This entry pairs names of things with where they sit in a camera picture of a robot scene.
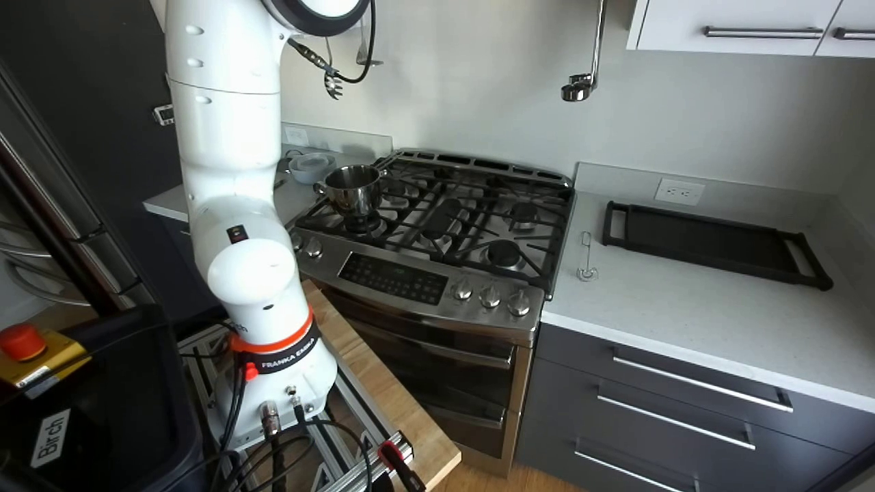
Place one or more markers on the dark lower drawer cabinet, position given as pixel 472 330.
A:
pixel 617 419

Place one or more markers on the left silver stove knob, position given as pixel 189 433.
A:
pixel 463 292

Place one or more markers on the right silver stove knob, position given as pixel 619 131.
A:
pixel 520 307

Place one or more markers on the small steel pot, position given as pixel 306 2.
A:
pixel 350 188

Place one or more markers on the white wall outlet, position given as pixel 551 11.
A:
pixel 682 192

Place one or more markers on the stainless steel gas stove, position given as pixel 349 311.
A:
pixel 440 222

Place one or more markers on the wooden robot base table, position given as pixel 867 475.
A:
pixel 370 407

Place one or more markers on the silver stove knob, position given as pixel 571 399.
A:
pixel 489 299
pixel 520 307
pixel 463 292

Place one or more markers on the white upper cabinet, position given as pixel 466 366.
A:
pixel 801 27

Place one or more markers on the red emergency stop button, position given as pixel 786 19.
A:
pixel 23 341

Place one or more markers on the black griddle tray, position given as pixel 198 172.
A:
pixel 715 240

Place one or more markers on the middle silver stove knob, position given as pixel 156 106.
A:
pixel 489 299

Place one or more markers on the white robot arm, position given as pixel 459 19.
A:
pixel 224 82

